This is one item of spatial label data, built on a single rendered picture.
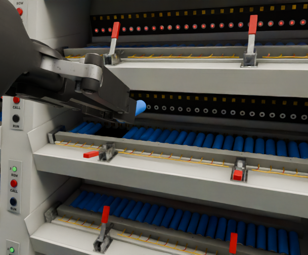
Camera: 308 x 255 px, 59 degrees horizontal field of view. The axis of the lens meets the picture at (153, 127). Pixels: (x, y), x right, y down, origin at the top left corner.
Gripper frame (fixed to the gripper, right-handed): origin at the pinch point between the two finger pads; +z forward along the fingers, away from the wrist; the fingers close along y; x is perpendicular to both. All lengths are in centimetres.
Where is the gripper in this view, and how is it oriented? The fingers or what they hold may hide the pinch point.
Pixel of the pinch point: (111, 106)
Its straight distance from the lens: 33.1
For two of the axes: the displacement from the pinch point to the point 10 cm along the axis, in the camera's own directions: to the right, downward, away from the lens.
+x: -1.3, 9.9, -0.9
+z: 3.5, 1.3, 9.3
